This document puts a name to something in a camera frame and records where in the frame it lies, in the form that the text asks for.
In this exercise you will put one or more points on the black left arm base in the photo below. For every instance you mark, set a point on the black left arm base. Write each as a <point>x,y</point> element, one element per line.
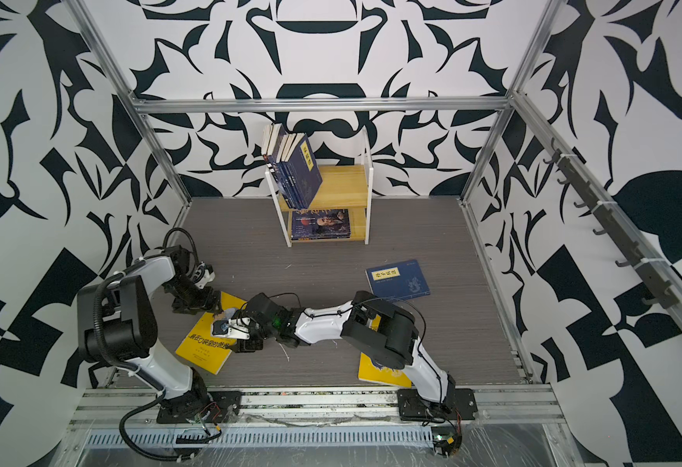
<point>219,406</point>

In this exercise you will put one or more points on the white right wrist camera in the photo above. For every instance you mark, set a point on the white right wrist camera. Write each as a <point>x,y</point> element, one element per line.
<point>233,329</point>

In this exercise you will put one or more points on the grey wall hook rail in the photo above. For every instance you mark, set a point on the grey wall hook rail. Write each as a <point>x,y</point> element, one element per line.
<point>613,224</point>

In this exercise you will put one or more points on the wooden white-framed bookshelf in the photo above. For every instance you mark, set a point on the wooden white-framed bookshelf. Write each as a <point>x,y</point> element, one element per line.
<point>344,187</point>

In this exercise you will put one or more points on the white cable tie scrap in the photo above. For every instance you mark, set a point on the white cable tie scrap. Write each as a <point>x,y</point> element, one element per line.
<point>285,352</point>

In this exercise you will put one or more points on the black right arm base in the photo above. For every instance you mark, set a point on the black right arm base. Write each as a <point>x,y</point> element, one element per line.
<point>458,403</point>

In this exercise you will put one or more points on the black standing book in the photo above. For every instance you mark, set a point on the black standing book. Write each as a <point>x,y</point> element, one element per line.
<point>268,144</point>

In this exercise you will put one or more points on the thick blue book yellow label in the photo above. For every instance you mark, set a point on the thick blue book yellow label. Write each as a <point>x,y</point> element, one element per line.
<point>280,168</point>

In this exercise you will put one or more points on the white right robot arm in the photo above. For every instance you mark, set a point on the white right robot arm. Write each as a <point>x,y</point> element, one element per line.
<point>379,329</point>

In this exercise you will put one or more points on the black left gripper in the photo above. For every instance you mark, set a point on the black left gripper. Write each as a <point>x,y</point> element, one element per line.
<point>204,305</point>

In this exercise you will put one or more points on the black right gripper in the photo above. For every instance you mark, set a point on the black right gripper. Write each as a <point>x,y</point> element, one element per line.
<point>247,346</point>

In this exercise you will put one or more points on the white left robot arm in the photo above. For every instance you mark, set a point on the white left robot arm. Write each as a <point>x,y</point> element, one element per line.
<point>117,326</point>

